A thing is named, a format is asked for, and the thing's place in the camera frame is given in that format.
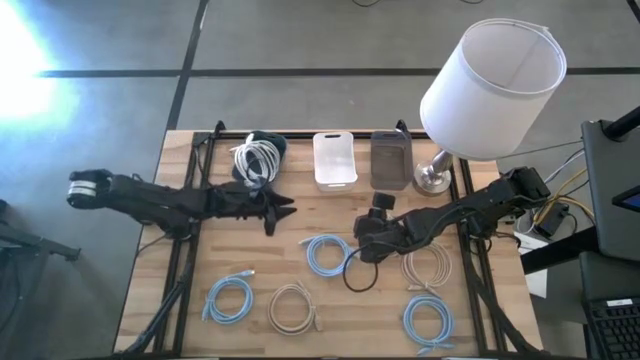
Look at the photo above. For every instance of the table lamp white shade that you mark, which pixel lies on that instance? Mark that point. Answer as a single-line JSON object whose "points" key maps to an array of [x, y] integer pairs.
{"points": [[480, 100]]}

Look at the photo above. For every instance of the black floor stand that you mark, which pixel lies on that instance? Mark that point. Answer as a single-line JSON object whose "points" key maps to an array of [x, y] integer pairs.
{"points": [[40, 245]]}

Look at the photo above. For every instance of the translucent grey plastic bin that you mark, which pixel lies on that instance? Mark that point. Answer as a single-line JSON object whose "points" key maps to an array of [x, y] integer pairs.
{"points": [[391, 160]]}

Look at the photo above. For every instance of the dark grey plastic bin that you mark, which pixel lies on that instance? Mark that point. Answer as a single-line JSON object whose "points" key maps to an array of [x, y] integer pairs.
{"points": [[272, 142]]}

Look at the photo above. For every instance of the black keyboard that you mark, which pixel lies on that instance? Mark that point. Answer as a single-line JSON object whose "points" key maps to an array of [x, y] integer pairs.
{"points": [[617, 330]]}

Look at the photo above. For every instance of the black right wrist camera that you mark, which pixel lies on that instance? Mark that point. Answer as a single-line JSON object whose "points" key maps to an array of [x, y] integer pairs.
{"points": [[383, 201]]}

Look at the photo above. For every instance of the black power adapter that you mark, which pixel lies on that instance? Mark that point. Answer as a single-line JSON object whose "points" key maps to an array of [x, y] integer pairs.
{"points": [[552, 220]]}

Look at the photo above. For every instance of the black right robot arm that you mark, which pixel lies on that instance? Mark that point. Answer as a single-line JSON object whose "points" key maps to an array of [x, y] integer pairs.
{"points": [[500, 195]]}

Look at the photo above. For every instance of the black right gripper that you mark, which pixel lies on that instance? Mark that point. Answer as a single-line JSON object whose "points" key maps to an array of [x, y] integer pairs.
{"points": [[390, 237]]}

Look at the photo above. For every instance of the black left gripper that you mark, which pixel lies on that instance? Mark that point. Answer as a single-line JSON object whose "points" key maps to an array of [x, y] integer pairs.
{"points": [[235, 200]]}

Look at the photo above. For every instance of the black stand bar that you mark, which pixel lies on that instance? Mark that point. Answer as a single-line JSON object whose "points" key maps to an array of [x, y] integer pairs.
{"points": [[555, 250]]}

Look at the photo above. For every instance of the white plastic bin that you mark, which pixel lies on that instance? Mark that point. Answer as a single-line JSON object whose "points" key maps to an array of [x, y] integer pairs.
{"points": [[334, 160]]}

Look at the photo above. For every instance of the white paper sheet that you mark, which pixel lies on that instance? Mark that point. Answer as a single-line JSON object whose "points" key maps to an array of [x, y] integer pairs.
{"points": [[537, 282]]}

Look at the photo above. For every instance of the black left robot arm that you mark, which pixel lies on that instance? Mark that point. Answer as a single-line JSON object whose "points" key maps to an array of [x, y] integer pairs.
{"points": [[150, 200]]}

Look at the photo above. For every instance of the dark grey monitor back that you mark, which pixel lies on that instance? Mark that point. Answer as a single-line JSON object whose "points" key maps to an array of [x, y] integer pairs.
{"points": [[607, 175]]}

